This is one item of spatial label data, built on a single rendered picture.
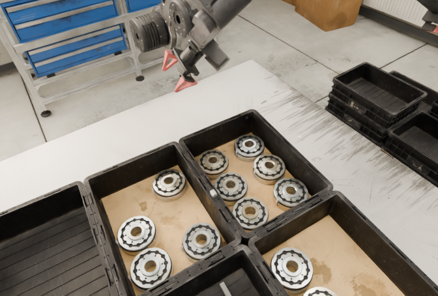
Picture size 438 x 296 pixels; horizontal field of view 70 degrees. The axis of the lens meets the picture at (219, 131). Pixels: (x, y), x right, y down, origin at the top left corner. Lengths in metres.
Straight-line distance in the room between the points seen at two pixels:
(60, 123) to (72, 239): 1.84
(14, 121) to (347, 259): 2.63
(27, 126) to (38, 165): 1.46
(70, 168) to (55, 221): 0.35
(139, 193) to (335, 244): 0.59
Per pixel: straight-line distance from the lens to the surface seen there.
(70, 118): 2.78
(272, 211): 0.97
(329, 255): 0.93
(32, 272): 1.02
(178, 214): 0.97
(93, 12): 2.65
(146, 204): 1.00
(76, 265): 0.97
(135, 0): 2.73
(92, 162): 1.35
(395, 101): 2.06
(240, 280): 0.88
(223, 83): 1.62
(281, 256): 0.87
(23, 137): 2.79
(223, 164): 1.02
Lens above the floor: 1.65
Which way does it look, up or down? 44 degrees down
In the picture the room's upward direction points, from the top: 2 degrees counter-clockwise
